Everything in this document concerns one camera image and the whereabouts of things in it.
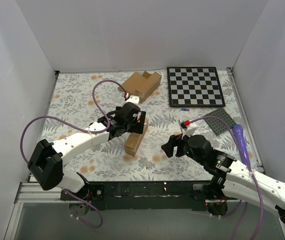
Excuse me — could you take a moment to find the open brown cardboard box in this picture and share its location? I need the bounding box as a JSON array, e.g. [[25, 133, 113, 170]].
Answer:
[[121, 71, 162, 103]]

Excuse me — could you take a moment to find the black white chessboard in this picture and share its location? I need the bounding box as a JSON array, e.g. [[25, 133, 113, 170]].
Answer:
[[166, 66, 226, 108]]

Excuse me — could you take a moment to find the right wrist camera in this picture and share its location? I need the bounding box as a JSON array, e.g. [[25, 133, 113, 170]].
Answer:
[[180, 120, 198, 137]]

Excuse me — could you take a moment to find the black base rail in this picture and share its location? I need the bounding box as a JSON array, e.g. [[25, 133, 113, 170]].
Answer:
[[59, 180, 241, 212]]

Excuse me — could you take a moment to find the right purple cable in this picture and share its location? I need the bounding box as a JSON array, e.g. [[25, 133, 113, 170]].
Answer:
[[187, 114, 266, 240]]

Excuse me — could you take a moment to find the brown cardboard box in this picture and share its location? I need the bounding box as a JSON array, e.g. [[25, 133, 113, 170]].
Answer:
[[124, 117, 149, 157], [121, 71, 162, 103]]

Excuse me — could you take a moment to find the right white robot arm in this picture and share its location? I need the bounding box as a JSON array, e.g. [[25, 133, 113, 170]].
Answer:
[[161, 134, 285, 224]]

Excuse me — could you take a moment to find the floral table mat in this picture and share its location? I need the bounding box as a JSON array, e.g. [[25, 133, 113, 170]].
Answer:
[[31, 69, 262, 182]]

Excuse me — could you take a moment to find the purple toy microphone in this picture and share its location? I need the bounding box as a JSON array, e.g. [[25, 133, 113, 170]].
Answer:
[[232, 124, 251, 167]]

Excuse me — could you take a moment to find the grey studded baseplate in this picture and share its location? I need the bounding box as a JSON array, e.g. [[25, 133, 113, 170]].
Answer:
[[205, 108, 236, 136]]

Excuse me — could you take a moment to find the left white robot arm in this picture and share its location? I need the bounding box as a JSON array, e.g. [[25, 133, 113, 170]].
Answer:
[[27, 102, 146, 200]]

